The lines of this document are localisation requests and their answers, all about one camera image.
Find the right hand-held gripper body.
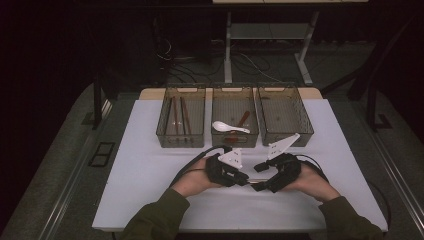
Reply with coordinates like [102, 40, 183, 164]
[266, 133, 303, 194]

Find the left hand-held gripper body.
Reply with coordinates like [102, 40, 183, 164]
[204, 148, 244, 188]

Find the white ceramic spoon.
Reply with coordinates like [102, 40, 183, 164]
[212, 120, 251, 135]

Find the brown wooden spoon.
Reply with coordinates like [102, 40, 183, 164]
[224, 110, 251, 142]

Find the translucent grey plastic bin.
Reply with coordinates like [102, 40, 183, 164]
[155, 83, 207, 149]
[254, 83, 315, 148]
[210, 83, 260, 149]

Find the black chopstick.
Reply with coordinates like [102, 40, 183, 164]
[179, 96, 186, 136]
[165, 96, 174, 136]

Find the person's left hand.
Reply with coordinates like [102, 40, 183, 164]
[171, 156, 218, 198]

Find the person's right hand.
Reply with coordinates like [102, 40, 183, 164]
[283, 163, 341, 203]

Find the white table mat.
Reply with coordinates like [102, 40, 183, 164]
[92, 98, 389, 233]

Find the black metal stand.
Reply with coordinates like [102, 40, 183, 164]
[92, 71, 118, 131]
[319, 13, 424, 132]

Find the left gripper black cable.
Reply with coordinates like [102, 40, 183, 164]
[169, 144, 233, 188]

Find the tangle of black floor cables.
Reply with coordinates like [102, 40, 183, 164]
[154, 36, 234, 84]

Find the metal floor rail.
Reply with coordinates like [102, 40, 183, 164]
[38, 99, 114, 240]
[364, 129, 424, 231]

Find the white metal desk frame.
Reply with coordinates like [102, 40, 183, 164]
[212, 0, 369, 86]

